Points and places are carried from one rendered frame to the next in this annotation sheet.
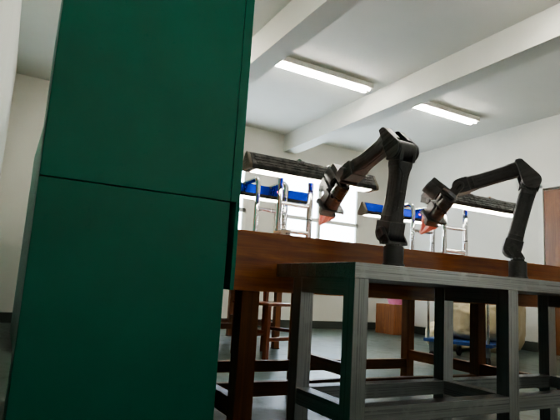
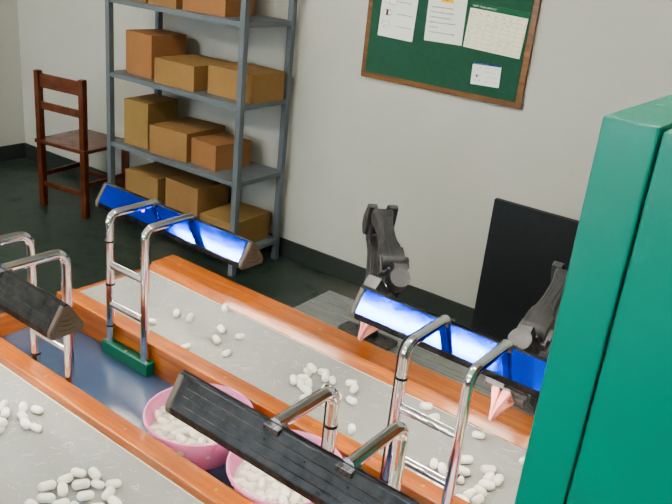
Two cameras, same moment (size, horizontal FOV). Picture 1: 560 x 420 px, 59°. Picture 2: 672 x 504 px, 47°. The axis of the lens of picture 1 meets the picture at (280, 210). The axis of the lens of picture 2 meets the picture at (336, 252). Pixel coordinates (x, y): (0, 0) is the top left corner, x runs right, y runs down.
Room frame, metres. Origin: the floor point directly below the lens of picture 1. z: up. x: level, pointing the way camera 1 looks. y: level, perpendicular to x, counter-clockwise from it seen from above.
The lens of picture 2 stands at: (3.00, 1.03, 1.86)
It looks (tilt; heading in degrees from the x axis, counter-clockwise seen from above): 22 degrees down; 242
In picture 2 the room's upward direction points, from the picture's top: 6 degrees clockwise
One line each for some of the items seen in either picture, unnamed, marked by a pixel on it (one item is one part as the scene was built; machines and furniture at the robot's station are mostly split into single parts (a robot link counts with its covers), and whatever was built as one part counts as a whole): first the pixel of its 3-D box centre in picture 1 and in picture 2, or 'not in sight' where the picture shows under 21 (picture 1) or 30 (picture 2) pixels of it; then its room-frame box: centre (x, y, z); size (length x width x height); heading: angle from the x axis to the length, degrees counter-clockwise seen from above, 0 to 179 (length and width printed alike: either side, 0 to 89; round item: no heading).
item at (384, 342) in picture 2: (517, 271); (368, 325); (1.84, -0.89, 0.71); 0.20 x 0.07 x 0.08; 119
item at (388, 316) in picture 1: (395, 312); not in sight; (7.94, -1.90, 0.32); 0.42 x 0.42 x 0.63; 29
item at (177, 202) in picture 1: (97, 322); not in sight; (1.97, 0.67, 0.42); 1.36 x 0.55 x 0.84; 27
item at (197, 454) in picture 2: not in sight; (198, 428); (2.52, -0.50, 0.72); 0.27 x 0.27 x 0.10
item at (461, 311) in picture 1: (477, 318); not in sight; (5.02, -2.01, 0.41); 0.74 x 0.56 x 0.39; 120
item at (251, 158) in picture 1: (313, 172); (475, 346); (2.02, -0.13, 1.08); 0.62 x 0.08 x 0.07; 117
